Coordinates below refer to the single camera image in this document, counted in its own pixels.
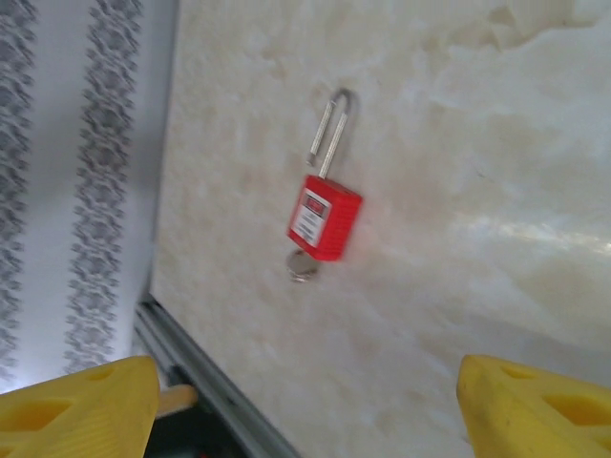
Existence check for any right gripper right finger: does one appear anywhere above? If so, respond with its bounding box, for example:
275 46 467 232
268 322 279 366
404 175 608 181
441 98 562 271
456 353 611 458

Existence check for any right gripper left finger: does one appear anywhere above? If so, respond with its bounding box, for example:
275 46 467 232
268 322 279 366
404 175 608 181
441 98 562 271
0 356 161 458

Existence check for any red padlock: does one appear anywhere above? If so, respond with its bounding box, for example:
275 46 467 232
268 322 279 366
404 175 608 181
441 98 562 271
284 87 365 263

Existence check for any aluminium table edge rail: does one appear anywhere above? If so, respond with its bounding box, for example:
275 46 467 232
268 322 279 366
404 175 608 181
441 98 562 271
142 0 181 306

